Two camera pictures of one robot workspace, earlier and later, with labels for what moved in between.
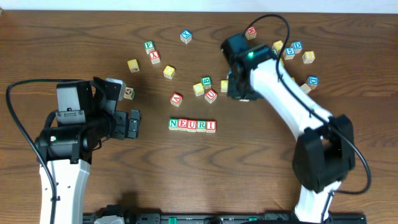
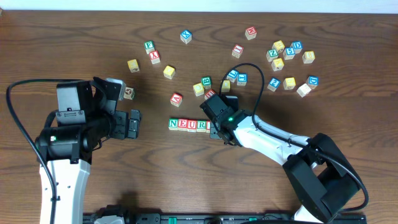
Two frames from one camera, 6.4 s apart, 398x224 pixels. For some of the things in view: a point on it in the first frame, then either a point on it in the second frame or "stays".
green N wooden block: x=173 y=124 stays
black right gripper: x=236 y=88 to x=214 y=134
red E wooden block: x=182 y=124 stays
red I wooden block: x=211 y=126 stays
